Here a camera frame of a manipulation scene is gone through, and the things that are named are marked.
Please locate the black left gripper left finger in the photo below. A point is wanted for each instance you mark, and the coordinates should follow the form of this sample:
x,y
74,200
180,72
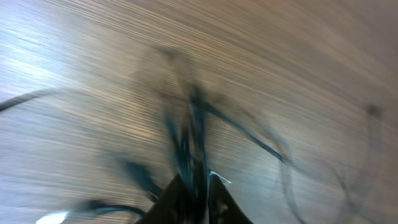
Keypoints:
x,y
174,206

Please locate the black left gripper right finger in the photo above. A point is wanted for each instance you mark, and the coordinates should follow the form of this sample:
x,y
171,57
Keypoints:
x,y
222,208

